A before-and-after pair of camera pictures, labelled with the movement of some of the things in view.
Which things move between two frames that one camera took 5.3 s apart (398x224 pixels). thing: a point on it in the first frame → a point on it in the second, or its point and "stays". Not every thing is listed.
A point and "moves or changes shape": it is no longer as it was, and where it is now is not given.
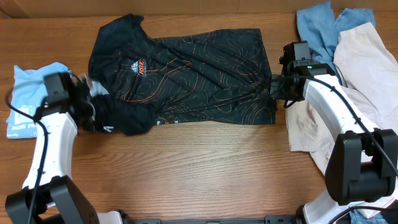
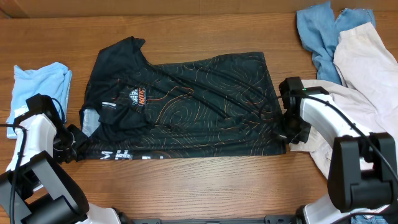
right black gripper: [274, 93] → [304, 136]
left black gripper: [88, 127] → [80, 137]
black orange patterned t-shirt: [217, 77] moves or changes shape
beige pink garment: [367, 71] stays
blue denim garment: [316, 25] stays
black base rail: [267, 219] stays
